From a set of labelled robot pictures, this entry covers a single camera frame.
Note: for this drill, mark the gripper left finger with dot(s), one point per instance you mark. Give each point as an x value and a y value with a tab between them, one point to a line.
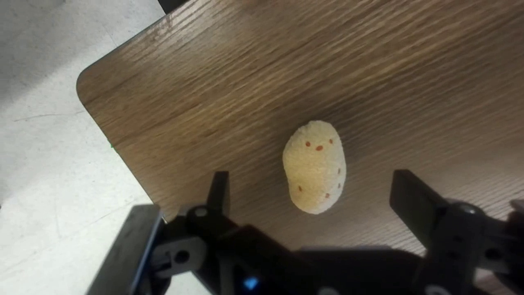
217	237

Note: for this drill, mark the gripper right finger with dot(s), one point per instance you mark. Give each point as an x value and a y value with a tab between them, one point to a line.
450	233

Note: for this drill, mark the yellow plush potato toy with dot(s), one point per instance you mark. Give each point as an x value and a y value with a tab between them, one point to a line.
314	168

